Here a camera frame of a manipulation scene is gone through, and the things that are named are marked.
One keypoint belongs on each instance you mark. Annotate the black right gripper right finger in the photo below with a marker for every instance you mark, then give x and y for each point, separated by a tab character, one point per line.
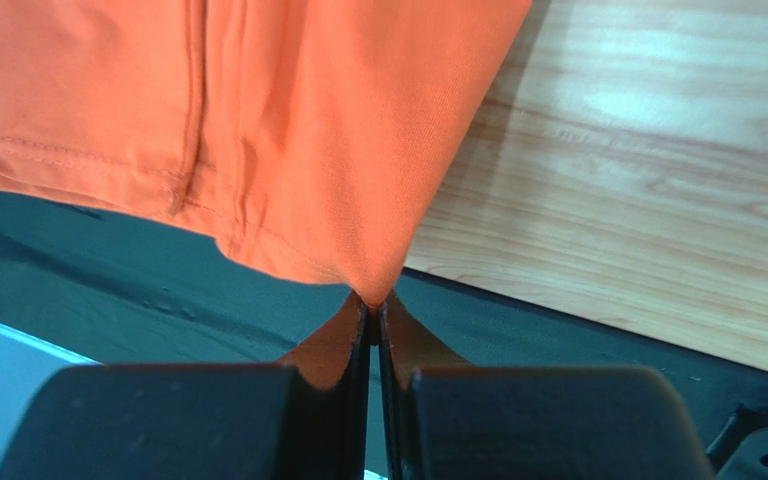
446	418

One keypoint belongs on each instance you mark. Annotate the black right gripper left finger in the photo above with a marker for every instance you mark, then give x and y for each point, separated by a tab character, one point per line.
300	417

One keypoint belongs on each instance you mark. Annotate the orange t-shirt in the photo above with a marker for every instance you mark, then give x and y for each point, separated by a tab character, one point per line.
307	138

